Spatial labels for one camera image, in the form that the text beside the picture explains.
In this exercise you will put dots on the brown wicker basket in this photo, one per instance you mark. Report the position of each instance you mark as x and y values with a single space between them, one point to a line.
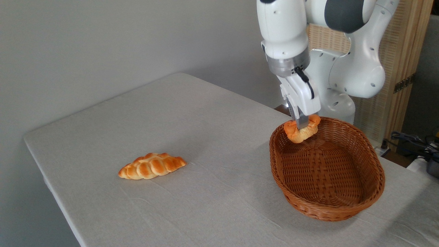
325 171

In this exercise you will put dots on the braided golden bread loaf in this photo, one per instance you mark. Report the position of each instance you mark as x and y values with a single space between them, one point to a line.
151 166

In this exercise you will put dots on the metal screen hinge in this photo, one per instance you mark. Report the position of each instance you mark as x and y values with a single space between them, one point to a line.
403 84

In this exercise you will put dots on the orange muffin bread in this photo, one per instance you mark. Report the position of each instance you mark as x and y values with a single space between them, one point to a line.
298 134

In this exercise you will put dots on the dark brown wooden furniture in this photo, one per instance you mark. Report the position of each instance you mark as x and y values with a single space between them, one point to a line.
282 109

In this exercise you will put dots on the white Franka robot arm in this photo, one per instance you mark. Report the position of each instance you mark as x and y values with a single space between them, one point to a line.
284 27

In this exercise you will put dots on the grey tablecloth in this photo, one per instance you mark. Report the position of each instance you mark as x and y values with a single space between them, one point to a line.
205 137

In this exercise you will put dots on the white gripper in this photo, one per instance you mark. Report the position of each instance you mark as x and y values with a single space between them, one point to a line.
305 99

